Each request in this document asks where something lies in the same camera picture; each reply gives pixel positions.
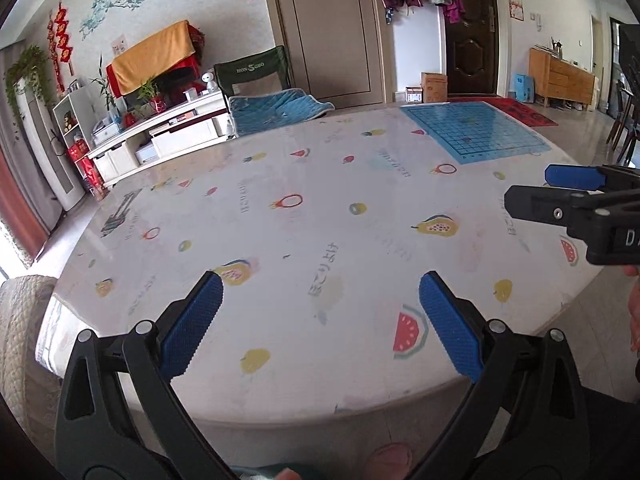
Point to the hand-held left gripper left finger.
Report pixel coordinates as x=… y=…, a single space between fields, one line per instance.
x=192 y=330

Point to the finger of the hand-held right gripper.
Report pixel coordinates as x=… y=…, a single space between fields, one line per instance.
x=570 y=176
x=540 y=205

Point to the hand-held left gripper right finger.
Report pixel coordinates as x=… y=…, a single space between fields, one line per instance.
x=450 y=330

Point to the person's right hand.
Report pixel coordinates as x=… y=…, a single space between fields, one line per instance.
x=636 y=320

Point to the red doormat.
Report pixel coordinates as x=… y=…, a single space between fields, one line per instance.
x=525 y=112

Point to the dark wooden dining chair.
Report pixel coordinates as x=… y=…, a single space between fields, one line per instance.
x=625 y=120

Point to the wooden cabinet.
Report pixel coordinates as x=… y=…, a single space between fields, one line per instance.
x=562 y=80

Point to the blue grid game mat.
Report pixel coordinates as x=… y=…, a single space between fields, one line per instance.
x=470 y=130

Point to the kettle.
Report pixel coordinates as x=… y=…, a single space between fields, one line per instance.
x=557 y=50

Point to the glass sliding door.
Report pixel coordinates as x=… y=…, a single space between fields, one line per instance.
x=627 y=60

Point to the pink slipper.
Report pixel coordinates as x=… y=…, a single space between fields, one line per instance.
x=390 y=462

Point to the cardboard box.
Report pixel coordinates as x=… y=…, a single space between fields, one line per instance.
x=434 y=86

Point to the lace covered sofa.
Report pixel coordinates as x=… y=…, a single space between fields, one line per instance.
x=25 y=335

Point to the small printed box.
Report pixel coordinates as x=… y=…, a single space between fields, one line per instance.
x=412 y=95

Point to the dark brown entrance door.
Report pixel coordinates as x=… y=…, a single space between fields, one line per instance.
x=470 y=35

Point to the red gift boxes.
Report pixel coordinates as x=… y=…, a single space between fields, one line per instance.
x=85 y=165

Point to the person's leg in black trousers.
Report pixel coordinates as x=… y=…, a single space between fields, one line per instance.
x=615 y=440

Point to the white television stand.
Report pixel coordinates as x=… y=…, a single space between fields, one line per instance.
x=150 y=135

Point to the magenta jacket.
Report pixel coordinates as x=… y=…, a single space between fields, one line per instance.
x=455 y=10

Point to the orange curtain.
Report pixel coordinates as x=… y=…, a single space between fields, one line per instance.
x=20 y=210

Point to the white floor air conditioner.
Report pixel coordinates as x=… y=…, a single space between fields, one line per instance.
x=45 y=160

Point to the potted plant in red pot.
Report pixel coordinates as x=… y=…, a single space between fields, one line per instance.
x=152 y=97

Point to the blue quilted cushion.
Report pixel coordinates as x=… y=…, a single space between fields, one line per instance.
x=275 y=107

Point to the dark red garment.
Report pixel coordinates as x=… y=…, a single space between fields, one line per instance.
x=400 y=0

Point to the white toy robot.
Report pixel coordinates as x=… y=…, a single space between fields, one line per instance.
x=211 y=81

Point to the tall bamboo plant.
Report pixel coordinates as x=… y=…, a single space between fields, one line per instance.
x=107 y=95

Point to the black television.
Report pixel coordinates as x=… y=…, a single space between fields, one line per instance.
x=175 y=80

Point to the green folding chair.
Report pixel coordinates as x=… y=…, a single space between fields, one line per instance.
x=260 y=67

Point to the yellow-covered television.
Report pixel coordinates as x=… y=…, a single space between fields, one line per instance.
x=152 y=55

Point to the beige room door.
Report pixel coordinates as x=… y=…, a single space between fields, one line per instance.
x=325 y=25

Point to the hanging green plant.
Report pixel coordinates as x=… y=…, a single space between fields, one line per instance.
x=27 y=75

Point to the flower branch wall decal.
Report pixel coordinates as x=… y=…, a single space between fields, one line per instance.
x=110 y=10

